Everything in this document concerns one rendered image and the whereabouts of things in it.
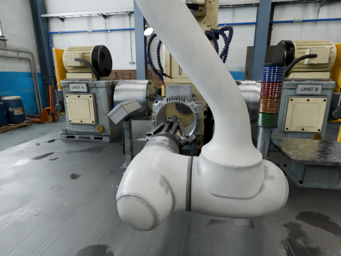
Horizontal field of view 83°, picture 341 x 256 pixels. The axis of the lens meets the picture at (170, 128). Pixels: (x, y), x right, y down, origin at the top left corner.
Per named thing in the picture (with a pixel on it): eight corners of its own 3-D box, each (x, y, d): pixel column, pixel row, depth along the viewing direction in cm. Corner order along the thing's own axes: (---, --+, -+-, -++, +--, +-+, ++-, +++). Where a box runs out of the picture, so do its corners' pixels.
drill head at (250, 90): (205, 118, 130) (207, 79, 124) (270, 120, 124) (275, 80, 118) (206, 127, 107) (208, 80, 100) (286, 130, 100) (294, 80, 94)
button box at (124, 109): (131, 116, 89) (123, 107, 89) (142, 106, 87) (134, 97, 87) (115, 125, 73) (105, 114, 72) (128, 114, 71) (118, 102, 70)
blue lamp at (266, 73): (259, 81, 61) (260, 66, 60) (279, 81, 60) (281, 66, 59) (264, 82, 56) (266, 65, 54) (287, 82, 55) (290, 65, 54)
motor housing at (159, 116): (161, 131, 97) (161, 92, 92) (200, 132, 94) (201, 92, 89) (151, 144, 78) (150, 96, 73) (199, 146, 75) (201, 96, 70)
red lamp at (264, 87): (257, 95, 62) (259, 81, 61) (277, 96, 62) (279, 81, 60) (263, 97, 57) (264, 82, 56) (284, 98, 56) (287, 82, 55)
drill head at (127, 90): (112, 115, 140) (109, 79, 134) (162, 116, 135) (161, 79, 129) (93, 123, 116) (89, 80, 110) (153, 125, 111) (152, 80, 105)
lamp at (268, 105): (256, 109, 64) (257, 95, 62) (275, 110, 63) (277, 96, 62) (261, 113, 58) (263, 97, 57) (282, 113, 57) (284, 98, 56)
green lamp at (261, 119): (254, 123, 65) (256, 109, 64) (273, 123, 64) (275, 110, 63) (259, 127, 59) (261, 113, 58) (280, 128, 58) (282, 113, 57)
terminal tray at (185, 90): (169, 100, 92) (169, 84, 90) (192, 100, 91) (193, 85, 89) (165, 103, 81) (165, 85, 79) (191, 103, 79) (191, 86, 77)
